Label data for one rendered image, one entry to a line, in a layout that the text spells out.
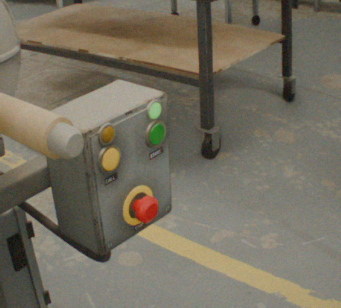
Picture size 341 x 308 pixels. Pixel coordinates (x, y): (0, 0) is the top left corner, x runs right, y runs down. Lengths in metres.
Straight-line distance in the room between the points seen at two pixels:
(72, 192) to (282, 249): 1.63
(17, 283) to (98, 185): 0.33
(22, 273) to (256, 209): 1.71
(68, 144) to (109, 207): 0.40
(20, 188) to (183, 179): 2.05
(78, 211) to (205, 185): 1.98
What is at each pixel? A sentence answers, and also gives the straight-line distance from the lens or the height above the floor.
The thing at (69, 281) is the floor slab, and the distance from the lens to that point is 2.26.
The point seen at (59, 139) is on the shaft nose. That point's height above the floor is 1.26.
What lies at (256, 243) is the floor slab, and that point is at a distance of 2.40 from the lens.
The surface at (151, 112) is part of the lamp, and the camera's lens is 0.82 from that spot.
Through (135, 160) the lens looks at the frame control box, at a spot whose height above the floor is 1.05.
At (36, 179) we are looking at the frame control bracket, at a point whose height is 1.03.
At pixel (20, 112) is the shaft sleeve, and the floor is 1.26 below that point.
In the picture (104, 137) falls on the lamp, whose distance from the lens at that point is 0.76.
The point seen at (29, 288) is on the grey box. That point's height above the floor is 0.76.
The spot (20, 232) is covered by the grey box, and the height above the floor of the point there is 0.88.
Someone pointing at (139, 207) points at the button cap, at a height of 0.99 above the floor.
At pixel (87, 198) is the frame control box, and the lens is 0.80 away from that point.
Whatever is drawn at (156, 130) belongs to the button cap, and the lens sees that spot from 0.83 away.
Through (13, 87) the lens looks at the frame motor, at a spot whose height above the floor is 1.21.
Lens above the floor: 1.44
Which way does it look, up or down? 27 degrees down
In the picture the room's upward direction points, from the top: 3 degrees counter-clockwise
